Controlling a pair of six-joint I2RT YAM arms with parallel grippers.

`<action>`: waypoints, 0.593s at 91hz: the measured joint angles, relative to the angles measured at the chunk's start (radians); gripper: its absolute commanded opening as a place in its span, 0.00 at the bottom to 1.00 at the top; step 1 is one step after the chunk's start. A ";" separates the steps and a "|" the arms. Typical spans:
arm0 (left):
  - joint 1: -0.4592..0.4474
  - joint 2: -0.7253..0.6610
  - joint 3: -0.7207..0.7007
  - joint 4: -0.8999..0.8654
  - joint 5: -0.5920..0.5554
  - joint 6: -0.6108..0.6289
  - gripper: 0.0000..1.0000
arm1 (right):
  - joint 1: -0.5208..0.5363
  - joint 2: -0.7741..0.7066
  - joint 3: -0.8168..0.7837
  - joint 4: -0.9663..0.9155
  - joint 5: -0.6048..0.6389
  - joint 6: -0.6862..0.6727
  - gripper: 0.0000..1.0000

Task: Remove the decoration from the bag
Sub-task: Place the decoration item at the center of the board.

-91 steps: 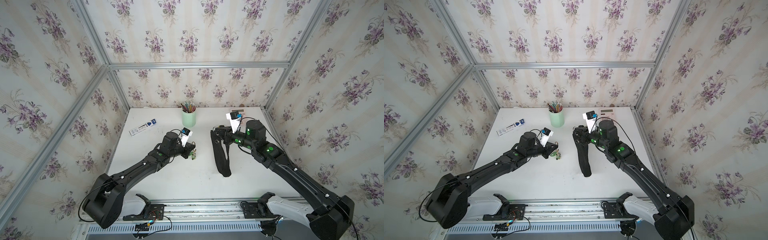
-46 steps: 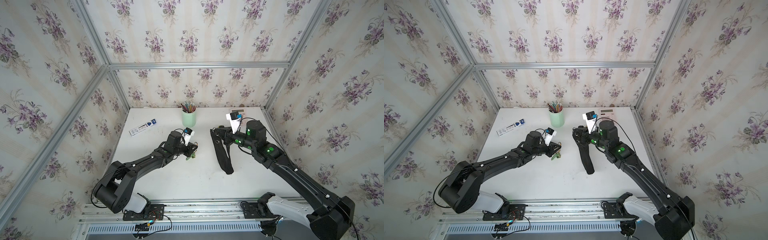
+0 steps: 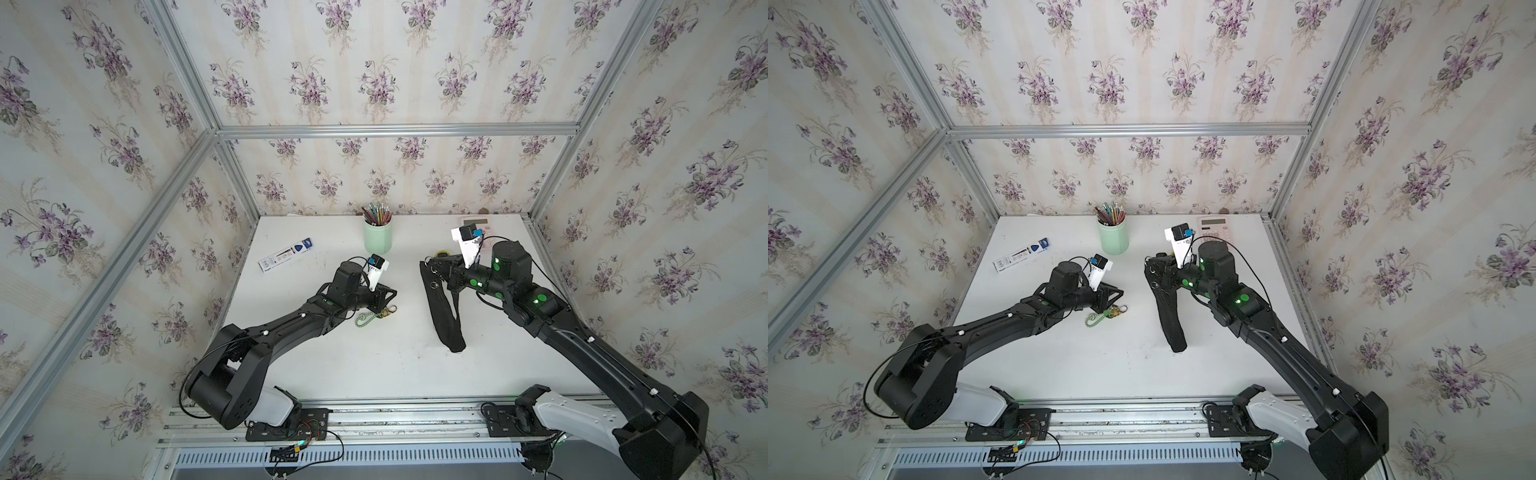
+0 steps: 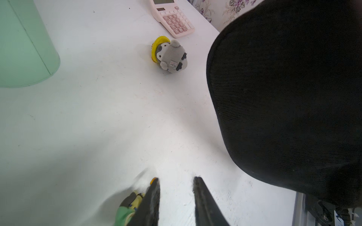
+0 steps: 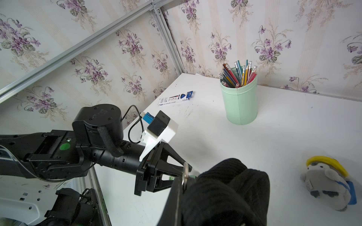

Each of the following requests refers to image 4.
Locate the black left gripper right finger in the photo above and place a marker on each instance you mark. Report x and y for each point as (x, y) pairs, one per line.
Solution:
(207, 212)

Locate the green carabiner key charm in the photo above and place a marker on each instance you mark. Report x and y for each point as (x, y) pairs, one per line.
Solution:
(128, 207)

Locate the green pencil cup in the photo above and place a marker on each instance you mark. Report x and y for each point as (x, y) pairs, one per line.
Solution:
(28, 55)

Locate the black fabric shoulder bag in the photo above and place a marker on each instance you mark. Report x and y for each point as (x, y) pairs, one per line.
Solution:
(285, 79)

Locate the yellow hat doll charm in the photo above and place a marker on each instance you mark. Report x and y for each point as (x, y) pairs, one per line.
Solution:
(169, 54)

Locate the pink calculator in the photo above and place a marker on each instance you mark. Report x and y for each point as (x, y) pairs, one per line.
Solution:
(171, 17)

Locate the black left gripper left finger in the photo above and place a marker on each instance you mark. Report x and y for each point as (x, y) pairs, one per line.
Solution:
(148, 211)

